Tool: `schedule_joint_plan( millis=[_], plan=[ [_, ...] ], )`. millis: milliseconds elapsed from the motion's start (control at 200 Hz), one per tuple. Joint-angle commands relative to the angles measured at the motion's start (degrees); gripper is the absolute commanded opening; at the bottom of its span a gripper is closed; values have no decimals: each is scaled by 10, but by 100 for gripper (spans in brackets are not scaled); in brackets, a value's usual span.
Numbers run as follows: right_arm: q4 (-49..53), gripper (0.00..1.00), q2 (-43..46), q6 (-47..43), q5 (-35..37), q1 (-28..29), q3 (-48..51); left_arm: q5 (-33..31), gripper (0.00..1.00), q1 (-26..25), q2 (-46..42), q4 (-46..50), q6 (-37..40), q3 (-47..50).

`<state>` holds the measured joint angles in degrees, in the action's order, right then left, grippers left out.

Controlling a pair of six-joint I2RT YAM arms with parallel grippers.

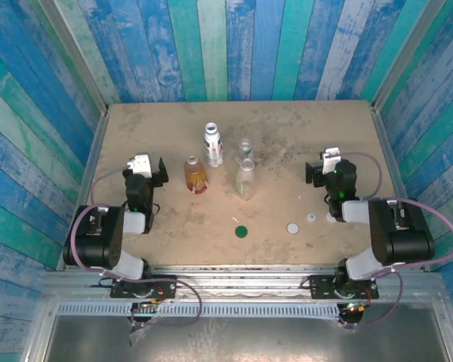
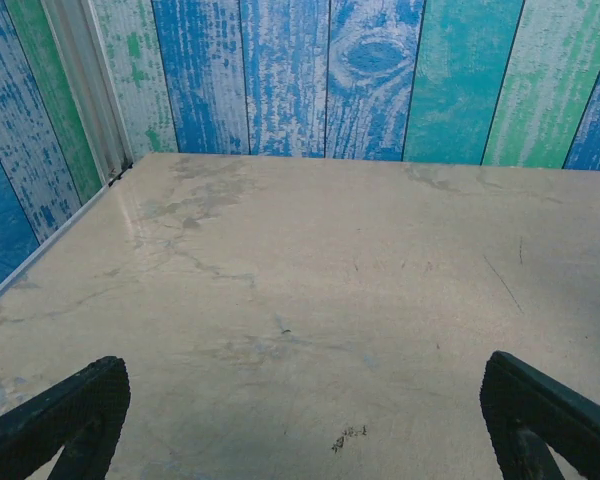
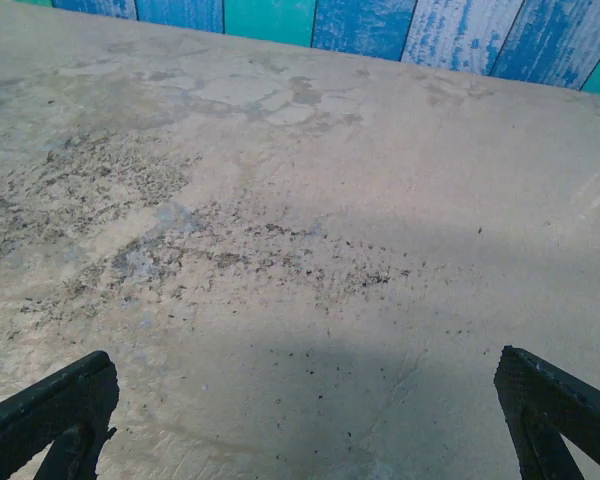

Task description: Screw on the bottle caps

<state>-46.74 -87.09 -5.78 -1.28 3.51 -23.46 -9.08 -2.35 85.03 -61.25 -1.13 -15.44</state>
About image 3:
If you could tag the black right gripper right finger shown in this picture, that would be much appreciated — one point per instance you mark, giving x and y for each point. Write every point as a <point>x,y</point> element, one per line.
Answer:
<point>530,390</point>

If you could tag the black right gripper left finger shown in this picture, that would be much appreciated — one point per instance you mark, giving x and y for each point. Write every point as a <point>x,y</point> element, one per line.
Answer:
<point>55,400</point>

